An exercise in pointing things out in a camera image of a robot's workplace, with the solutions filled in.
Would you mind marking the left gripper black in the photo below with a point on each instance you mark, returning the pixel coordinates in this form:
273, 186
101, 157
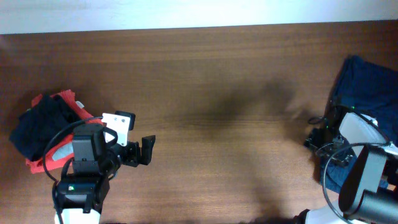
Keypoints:
134, 158

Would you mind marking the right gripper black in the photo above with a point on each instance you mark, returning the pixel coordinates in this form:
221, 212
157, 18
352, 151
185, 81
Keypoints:
313, 140

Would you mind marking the dark blue shorts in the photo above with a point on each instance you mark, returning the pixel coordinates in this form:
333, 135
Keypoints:
362, 88

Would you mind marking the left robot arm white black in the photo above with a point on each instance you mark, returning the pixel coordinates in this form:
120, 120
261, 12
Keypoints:
79, 195

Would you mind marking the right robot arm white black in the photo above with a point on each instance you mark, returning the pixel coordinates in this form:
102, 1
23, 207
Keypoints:
361, 199

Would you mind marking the red folded garment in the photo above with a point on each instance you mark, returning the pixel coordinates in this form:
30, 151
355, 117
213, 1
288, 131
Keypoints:
62, 151

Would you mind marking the black folded garment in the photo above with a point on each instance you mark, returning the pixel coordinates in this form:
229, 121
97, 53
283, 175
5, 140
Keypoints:
38, 125

